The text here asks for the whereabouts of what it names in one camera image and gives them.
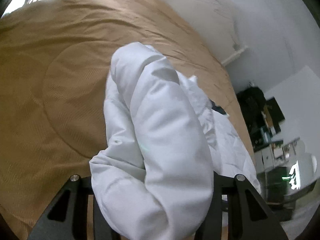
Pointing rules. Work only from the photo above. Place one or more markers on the tan bed comforter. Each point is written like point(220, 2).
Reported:
point(55, 57)

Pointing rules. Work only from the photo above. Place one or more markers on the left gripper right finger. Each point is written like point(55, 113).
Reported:
point(249, 217)

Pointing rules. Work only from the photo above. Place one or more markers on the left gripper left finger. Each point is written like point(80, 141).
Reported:
point(66, 215)

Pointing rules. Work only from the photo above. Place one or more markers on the white storage drawers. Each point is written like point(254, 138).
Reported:
point(275, 154)

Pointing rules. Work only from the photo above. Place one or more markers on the dark cluttered shelf unit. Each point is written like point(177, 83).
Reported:
point(262, 117)

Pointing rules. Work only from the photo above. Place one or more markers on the white wooden headboard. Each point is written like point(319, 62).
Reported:
point(214, 21)

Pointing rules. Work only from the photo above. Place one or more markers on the white quilted puffer jacket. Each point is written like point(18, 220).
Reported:
point(165, 142)

